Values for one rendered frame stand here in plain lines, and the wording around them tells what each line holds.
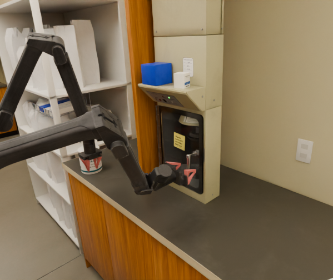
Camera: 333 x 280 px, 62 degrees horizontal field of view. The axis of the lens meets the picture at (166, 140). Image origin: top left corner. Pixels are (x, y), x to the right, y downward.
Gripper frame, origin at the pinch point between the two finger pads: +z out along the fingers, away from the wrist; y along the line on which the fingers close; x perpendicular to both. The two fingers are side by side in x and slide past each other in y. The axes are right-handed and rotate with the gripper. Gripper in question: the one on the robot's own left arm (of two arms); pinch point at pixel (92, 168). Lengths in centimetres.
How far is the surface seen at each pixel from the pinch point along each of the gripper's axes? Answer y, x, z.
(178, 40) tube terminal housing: 32, -30, -60
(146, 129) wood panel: 28.8, -9.4, -16.1
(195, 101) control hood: 26, -46, -37
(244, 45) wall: 76, -36, -56
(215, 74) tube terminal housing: 39, -46, -47
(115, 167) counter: 25.4, 20.2, 15.9
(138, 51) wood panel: 27, -9, -56
